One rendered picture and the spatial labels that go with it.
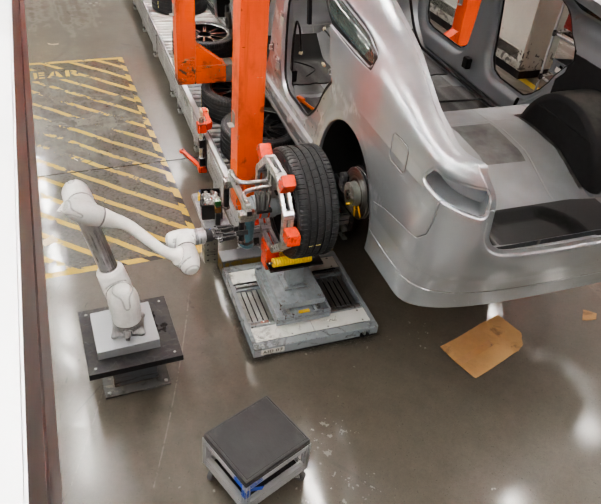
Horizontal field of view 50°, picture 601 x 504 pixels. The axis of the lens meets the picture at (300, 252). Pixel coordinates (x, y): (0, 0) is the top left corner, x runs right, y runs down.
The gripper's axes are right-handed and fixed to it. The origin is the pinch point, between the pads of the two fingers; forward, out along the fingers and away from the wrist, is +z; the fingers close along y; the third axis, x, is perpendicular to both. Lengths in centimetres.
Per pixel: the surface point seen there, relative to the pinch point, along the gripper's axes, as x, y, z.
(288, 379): -83, 43, 20
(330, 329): -75, 18, 55
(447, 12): -61, -481, 418
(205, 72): -21, -254, 37
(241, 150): 14, -61, 16
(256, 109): 41, -61, 25
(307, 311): -66, 7, 43
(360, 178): 15, -15, 76
